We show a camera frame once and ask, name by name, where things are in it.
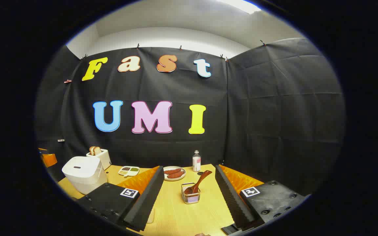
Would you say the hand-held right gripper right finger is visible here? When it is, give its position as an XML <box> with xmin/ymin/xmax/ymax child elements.
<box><xmin>215</xmin><ymin>165</ymin><xmax>309</xmax><ymax>231</ymax></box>

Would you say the white rice cooker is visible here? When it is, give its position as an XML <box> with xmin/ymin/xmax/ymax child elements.
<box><xmin>62</xmin><ymin>156</ymin><xmax>108</xmax><ymax>195</ymax></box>

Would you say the white toaster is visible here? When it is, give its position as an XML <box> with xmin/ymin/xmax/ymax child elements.
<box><xmin>86</xmin><ymin>149</ymin><xmax>112</xmax><ymax>170</ymax></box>

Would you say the small pink label bottle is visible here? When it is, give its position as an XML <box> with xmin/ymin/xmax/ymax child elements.
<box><xmin>192</xmin><ymin>150</ymin><xmax>201</xmax><ymax>172</ymax></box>

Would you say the metal wire chopstick holder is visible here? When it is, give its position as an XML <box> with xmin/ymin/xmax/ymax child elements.
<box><xmin>181</xmin><ymin>183</ymin><xmax>201</xmax><ymax>204</ymax></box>

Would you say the ceiling light panel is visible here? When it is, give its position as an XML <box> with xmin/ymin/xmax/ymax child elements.
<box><xmin>219</xmin><ymin>0</ymin><xmax>262</xmax><ymax>14</ymax></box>

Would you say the brown wooden spoon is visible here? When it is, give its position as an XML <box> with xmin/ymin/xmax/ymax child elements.
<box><xmin>184</xmin><ymin>170</ymin><xmax>213</xmax><ymax>195</ymax></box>

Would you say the black backdrop cloth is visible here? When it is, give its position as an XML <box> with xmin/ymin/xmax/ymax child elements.
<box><xmin>35</xmin><ymin>38</ymin><xmax>345</xmax><ymax>197</ymax></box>

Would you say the white divided bean dish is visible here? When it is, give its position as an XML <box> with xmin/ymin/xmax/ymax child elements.
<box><xmin>118</xmin><ymin>166</ymin><xmax>140</xmax><ymax>177</ymax></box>

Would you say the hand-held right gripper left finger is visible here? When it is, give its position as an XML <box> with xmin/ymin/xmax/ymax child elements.
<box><xmin>77</xmin><ymin>166</ymin><xmax>165</xmax><ymax>232</ymax></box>

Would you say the white round plate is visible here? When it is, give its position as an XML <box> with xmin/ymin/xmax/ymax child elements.
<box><xmin>163</xmin><ymin>166</ymin><xmax>186</xmax><ymax>181</ymax></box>

